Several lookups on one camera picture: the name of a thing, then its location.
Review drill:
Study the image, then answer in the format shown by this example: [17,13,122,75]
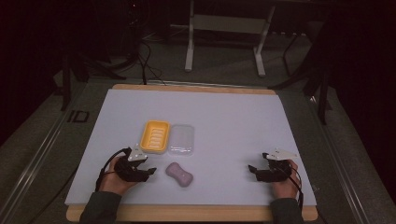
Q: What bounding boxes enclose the black floor cables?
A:
[123,0,167,86]

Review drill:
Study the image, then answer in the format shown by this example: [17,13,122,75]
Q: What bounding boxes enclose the metal floor rail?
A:
[0,106,76,224]
[307,94,373,224]

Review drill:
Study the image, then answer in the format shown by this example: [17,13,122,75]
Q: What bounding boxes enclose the purple soap bar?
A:
[164,161,194,189]

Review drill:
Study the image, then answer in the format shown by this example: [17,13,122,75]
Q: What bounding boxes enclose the white work board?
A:
[65,83,319,223]

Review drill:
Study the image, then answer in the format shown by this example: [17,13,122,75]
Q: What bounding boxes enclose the clear plastic soap dish lid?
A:
[167,124,195,157]

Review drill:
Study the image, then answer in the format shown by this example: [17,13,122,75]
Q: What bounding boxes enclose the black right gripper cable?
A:
[279,163,305,210]

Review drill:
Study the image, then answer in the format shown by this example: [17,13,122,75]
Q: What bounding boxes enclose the person's left hand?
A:
[98,156,138,197]

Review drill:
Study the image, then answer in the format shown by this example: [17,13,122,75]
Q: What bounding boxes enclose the person's right hand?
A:
[272,159,302,200]

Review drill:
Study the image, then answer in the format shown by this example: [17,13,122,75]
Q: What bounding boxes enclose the white metal stand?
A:
[170,0,276,78]

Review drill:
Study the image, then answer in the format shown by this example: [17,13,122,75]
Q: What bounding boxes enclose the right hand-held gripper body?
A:
[257,147,301,183]

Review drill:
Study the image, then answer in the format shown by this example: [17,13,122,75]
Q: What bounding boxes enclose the white table mat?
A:
[64,88,318,207]

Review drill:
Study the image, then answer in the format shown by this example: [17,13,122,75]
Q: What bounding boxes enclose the yellow soap dish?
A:
[139,119,171,155]

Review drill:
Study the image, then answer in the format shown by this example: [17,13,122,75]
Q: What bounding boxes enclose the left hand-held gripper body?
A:
[113,143,150,183]

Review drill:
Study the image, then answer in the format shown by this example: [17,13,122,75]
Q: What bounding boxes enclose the black metal stand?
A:
[268,18,333,126]
[60,50,127,112]

